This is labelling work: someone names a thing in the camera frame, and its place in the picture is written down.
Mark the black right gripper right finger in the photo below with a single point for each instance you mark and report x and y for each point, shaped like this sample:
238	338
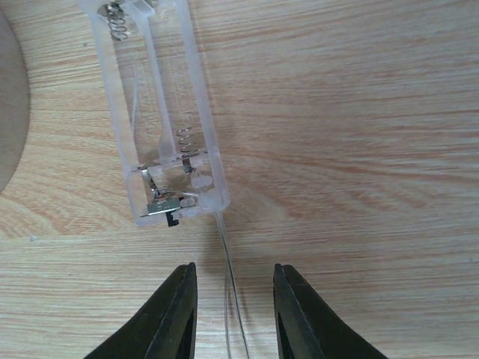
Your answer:
307	327

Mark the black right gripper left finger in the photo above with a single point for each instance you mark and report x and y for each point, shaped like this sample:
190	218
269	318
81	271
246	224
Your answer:
165	325

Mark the clear led string lights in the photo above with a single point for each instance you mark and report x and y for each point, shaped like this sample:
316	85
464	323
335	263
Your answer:
231	299

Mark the clear plastic battery box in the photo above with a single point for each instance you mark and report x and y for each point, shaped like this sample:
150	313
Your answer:
159	107

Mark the round wooden tree base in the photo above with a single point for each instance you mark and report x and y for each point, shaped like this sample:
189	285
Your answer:
15	102

